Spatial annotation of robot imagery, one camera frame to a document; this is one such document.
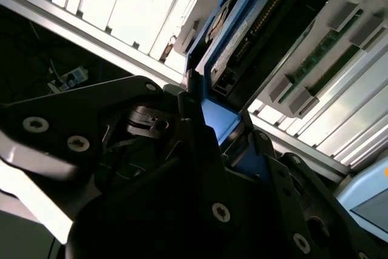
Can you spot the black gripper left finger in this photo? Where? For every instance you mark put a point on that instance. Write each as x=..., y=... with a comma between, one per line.
x=60, y=113

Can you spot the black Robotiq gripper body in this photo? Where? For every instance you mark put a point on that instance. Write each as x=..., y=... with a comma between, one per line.
x=145, y=228

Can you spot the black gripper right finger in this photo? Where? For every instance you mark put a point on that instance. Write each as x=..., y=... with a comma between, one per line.
x=282, y=186

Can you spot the hard disk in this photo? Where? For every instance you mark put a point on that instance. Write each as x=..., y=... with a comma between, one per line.
x=230, y=46

